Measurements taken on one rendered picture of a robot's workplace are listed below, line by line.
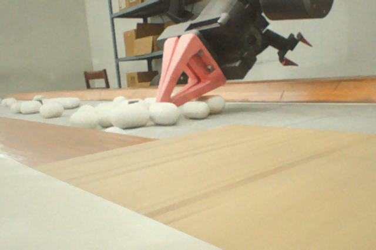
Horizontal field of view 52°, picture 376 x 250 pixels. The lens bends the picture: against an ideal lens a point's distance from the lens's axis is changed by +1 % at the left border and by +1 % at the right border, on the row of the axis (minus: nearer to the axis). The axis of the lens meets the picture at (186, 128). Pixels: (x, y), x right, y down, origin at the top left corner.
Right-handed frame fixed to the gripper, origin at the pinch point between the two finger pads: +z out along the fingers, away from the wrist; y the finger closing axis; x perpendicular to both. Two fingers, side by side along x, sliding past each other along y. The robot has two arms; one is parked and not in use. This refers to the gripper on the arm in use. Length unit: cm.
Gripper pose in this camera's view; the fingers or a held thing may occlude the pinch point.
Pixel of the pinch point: (164, 103)
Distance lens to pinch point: 39.3
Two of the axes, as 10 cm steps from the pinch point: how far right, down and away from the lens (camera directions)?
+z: -5.3, 7.6, -3.7
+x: 5.7, 6.5, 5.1
